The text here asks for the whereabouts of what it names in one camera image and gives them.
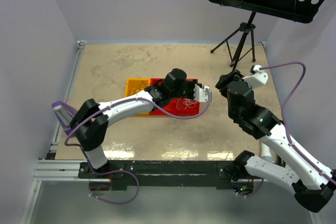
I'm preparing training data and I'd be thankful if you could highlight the white thin cable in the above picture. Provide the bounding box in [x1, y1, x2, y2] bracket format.
[175, 97, 198, 111]

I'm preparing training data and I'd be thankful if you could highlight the black thin cable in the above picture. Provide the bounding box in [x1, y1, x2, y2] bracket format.
[127, 80, 149, 96]

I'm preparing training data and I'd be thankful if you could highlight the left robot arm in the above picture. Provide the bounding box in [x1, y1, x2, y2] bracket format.
[70, 69, 211, 178]

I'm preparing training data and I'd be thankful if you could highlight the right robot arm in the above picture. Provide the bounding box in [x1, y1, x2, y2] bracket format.
[215, 66, 335, 213]

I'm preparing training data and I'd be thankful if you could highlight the right red plastic bin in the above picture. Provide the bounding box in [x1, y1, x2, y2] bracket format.
[170, 78, 202, 116]

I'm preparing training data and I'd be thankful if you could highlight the red plastic bin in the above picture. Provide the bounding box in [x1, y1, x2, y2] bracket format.
[170, 78, 202, 116]
[149, 78, 176, 116]

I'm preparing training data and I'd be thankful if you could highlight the middle red plastic bin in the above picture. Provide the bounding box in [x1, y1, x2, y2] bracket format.
[149, 78, 176, 116]

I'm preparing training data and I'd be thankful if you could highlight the yellow plastic bin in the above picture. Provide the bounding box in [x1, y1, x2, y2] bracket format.
[122, 78, 152, 116]

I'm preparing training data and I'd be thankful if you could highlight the white cylinder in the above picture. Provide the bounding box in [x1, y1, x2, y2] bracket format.
[260, 143, 273, 163]

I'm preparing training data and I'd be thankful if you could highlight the purple box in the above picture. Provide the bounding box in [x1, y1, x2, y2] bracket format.
[51, 101, 77, 135]

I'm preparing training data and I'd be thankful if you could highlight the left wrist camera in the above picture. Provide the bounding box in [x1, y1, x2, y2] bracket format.
[194, 83, 212, 103]

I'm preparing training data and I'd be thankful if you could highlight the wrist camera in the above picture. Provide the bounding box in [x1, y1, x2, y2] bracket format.
[194, 83, 212, 103]
[242, 65, 268, 89]

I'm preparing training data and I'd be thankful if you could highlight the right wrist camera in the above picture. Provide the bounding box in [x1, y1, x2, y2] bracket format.
[242, 65, 268, 89]

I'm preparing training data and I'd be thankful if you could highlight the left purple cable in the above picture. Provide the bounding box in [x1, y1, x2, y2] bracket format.
[64, 87, 212, 204]

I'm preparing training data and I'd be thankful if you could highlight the aluminium frame rail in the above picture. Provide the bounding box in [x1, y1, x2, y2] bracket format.
[19, 40, 87, 224]

